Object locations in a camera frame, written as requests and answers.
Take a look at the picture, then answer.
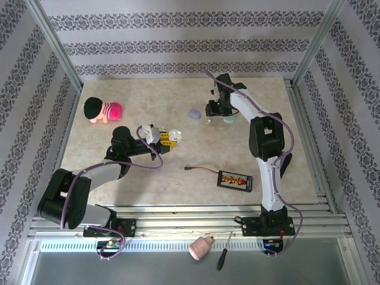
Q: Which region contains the grey sheet metal panel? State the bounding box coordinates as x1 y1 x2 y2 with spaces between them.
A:
20 251 360 285

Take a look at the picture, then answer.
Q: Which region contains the white slotted cable duct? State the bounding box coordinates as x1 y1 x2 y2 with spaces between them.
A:
38 239 268 253

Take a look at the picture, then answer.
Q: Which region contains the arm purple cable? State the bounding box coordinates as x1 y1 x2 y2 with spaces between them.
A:
204 70 303 259
60 126 164 261

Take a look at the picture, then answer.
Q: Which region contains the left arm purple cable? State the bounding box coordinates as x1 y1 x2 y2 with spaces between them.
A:
60 126 164 261

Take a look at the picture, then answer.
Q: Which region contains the small circuit board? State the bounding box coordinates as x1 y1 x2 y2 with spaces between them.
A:
96 240 122 250
263 239 283 251

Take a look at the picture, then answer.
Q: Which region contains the aluminium side rail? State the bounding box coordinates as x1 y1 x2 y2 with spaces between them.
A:
41 85 83 217
283 77 341 215

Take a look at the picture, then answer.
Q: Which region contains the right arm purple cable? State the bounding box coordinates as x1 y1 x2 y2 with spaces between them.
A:
204 70 303 259

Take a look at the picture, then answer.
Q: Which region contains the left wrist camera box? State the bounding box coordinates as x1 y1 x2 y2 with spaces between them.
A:
140 123 160 144

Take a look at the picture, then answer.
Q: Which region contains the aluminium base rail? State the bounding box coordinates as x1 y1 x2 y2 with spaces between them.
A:
28 204 353 240

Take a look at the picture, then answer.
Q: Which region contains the pink toy gas canister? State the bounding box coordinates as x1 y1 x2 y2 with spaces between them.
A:
188 235 216 262

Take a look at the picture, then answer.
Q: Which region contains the black handled screwdriver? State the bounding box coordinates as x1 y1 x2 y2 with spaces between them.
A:
216 230 234 271

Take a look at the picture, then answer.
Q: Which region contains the pink plush toy black hat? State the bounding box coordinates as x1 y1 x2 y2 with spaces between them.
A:
81 97 124 125

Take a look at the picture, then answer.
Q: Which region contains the aluminium frame post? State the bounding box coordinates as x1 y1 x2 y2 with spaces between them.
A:
292 0 353 86
25 0 83 90

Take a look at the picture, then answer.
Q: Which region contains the red battery lead wire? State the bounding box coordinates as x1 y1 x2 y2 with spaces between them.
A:
183 166 222 176

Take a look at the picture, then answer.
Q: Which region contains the black battery pack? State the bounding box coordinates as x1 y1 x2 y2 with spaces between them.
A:
216 170 254 193

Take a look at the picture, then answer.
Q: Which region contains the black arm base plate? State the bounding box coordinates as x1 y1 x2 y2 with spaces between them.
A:
83 218 137 238
242 216 295 238

